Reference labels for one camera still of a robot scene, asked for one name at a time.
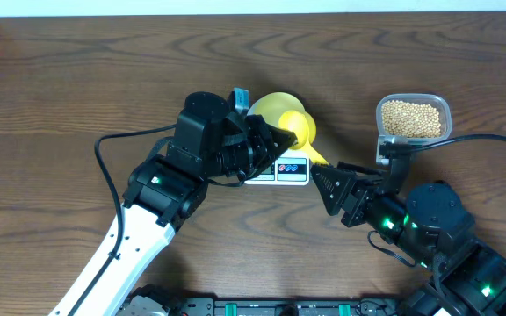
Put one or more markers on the white digital kitchen scale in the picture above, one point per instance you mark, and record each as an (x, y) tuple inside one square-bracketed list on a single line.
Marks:
[(291, 168)]

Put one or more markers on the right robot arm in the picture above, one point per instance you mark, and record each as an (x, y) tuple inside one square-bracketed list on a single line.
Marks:
[(431, 227)]

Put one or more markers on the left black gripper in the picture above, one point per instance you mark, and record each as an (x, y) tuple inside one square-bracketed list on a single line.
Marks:
[(255, 135)]

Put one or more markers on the pale yellow plastic bowl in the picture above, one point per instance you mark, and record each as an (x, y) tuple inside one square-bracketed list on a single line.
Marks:
[(273, 105)]

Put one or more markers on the clear plastic container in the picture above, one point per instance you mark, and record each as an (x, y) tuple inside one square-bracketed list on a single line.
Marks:
[(418, 98)]

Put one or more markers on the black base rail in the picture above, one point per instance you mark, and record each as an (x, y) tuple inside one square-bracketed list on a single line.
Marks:
[(154, 300)]

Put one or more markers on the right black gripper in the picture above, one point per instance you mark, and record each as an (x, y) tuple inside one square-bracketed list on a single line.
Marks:
[(361, 190)]

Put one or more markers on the yellow measuring scoop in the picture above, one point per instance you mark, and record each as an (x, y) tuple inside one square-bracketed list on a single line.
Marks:
[(303, 126)]

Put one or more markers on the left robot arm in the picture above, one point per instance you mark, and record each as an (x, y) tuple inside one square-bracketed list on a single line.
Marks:
[(213, 136)]

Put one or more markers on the pile of soybeans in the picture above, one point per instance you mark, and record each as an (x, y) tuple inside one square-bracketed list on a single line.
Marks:
[(411, 120)]

